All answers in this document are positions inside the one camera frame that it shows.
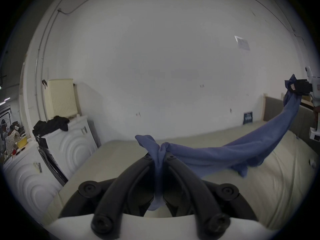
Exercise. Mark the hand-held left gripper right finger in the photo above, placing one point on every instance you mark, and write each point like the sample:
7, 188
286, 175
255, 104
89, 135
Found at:
197, 191

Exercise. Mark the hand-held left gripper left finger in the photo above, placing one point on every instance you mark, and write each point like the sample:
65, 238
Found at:
117, 191

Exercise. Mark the grey paper sheet on wall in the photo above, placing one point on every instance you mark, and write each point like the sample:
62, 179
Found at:
242, 43

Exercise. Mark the black garment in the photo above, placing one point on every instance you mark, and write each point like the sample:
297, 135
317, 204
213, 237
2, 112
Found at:
51, 125

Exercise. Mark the blue cloth garment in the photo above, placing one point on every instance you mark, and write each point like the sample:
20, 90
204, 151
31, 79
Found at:
225, 154

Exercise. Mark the person's right hand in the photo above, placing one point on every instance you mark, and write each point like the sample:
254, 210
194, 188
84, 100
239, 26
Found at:
316, 115

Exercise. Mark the grey padded headboard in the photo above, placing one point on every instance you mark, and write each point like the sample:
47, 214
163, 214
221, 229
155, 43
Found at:
275, 109

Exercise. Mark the cream ribbed radiator panel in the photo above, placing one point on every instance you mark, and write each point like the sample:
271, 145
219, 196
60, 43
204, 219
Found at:
61, 99

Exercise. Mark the bed with beige sheet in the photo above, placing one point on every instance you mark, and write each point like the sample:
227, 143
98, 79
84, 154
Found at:
275, 189

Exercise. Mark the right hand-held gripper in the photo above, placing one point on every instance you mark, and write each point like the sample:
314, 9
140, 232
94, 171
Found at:
315, 85

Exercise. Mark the white washing machine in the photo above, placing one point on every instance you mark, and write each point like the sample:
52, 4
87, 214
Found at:
72, 146
27, 179

